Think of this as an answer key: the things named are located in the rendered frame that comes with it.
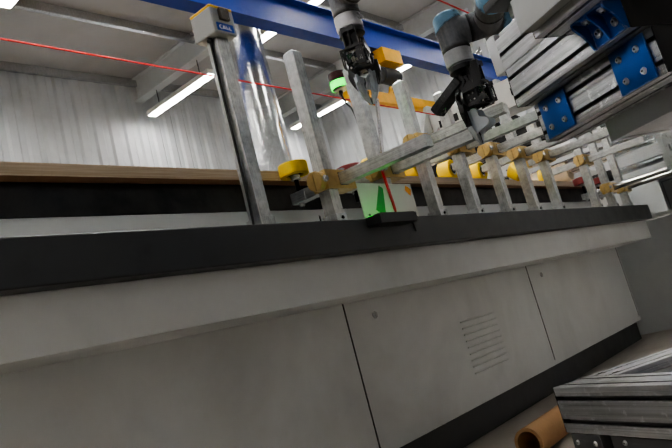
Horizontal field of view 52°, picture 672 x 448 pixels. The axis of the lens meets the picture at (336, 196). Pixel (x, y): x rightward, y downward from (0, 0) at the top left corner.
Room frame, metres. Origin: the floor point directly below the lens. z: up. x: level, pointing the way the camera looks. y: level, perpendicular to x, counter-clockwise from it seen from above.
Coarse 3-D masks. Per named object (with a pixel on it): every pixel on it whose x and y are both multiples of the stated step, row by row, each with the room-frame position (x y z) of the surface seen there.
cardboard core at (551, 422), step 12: (552, 408) 2.12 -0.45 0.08; (540, 420) 1.99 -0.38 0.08; (552, 420) 2.01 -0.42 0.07; (528, 432) 2.01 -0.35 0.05; (540, 432) 1.93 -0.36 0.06; (552, 432) 1.97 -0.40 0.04; (564, 432) 2.04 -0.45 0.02; (516, 444) 1.96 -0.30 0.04; (528, 444) 1.99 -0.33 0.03; (540, 444) 1.92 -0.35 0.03; (552, 444) 1.98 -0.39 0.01
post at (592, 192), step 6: (576, 138) 3.24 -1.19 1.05; (576, 150) 3.25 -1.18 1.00; (582, 150) 3.26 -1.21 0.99; (582, 168) 3.25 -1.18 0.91; (588, 168) 3.26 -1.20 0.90; (582, 174) 3.26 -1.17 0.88; (588, 174) 3.24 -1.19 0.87; (588, 180) 3.25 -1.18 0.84; (588, 186) 3.25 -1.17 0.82; (594, 186) 3.26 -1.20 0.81; (588, 192) 3.26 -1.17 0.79; (594, 192) 3.24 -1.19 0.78; (594, 198) 3.25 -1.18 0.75; (594, 204) 3.26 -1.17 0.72
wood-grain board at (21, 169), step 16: (0, 176) 1.20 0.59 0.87; (16, 176) 1.22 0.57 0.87; (32, 176) 1.24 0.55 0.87; (48, 176) 1.27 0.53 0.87; (64, 176) 1.29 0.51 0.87; (80, 176) 1.32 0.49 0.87; (96, 176) 1.35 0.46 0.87; (112, 176) 1.38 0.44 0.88; (128, 176) 1.41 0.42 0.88; (144, 176) 1.44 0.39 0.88; (160, 176) 1.48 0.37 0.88; (176, 176) 1.51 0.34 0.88; (192, 176) 1.55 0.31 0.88; (208, 176) 1.59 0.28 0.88; (224, 176) 1.63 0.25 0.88; (272, 176) 1.77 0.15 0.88; (304, 176) 1.87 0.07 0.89; (416, 176) 2.35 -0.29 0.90
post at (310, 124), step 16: (288, 64) 1.66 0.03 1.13; (304, 80) 1.66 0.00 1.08; (304, 96) 1.65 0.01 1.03; (304, 112) 1.65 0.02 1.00; (304, 128) 1.66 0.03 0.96; (320, 128) 1.67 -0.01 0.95; (320, 144) 1.66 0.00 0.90; (320, 160) 1.65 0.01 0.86; (336, 192) 1.67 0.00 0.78; (336, 208) 1.65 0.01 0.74
